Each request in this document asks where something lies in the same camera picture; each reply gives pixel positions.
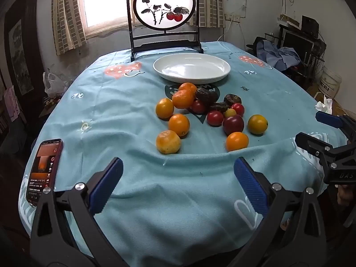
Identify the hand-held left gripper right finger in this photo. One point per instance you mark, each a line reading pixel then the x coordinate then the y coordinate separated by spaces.
pixel 250 183

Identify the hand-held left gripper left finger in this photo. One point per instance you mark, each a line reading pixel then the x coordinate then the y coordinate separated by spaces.
pixel 107 183

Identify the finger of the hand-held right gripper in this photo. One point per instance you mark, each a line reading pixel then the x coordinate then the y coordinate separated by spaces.
pixel 311 143
pixel 331 119

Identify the smooth round orange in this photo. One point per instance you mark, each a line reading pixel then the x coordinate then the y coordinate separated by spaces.
pixel 164 108
pixel 237 141
pixel 179 124

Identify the yellow-green tinged orange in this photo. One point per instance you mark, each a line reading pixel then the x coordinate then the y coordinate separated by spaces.
pixel 257 124

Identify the dark red plum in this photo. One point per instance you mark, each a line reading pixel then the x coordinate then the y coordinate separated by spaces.
pixel 233 125

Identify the pale blotchy orange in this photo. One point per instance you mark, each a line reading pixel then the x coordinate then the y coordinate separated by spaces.
pixel 168 141

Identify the red cherry tomato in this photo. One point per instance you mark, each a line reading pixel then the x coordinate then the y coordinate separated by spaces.
pixel 238 109
pixel 198 107
pixel 215 118

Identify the dark brown water chestnut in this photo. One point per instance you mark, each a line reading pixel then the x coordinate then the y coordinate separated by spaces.
pixel 219 107
pixel 206 96
pixel 232 99

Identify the bumpy orange mandarin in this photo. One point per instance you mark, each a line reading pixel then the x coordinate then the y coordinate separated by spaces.
pixel 190 87
pixel 182 99

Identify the white oval plate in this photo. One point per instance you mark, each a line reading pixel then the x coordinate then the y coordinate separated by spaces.
pixel 192 67

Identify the person's right hand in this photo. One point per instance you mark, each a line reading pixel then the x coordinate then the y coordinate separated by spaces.
pixel 344 196

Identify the crumpled white tissue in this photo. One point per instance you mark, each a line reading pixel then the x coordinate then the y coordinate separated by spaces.
pixel 324 105

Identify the white plastic bucket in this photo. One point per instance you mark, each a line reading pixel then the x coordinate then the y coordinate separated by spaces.
pixel 329 83

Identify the smartphone with lit screen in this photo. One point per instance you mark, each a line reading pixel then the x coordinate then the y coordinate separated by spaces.
pixel 43 169

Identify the blue printed tablecloth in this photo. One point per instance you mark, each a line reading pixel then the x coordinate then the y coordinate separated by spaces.
pixel 116 111

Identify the small yellow cherry tomato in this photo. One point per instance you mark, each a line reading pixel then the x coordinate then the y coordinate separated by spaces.
pixel 229 113

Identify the blue clothes pile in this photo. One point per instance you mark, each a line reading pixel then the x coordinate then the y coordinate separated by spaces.
pixel 281 55

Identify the black computer monitor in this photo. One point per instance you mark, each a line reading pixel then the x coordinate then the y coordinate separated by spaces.
pixel 297 43

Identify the black speaker box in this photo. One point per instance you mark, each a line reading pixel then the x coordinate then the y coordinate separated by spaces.
pixel 310 26

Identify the flat white cardboard box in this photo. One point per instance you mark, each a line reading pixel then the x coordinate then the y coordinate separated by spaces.
pixel 289 21

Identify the white plastic bag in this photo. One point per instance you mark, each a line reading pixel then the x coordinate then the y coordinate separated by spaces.
pixel 55 84

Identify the pink cloth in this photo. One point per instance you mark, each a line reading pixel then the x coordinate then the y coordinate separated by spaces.
pixel 11 104

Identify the checked beige curtain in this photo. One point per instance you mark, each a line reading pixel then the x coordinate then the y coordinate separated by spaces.
pixel 210 2
pixel 66 16

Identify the bright window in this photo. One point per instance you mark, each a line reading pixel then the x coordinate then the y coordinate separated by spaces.
pixel 105 2

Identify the round painted table screen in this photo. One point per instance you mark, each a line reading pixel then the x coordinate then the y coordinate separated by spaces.
pixel 162 4

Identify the white wall socket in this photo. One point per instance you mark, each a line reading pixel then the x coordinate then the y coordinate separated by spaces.
pixel 232 17

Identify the dark framed wall scroll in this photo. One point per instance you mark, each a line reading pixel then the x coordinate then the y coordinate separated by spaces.
pixel 22 50

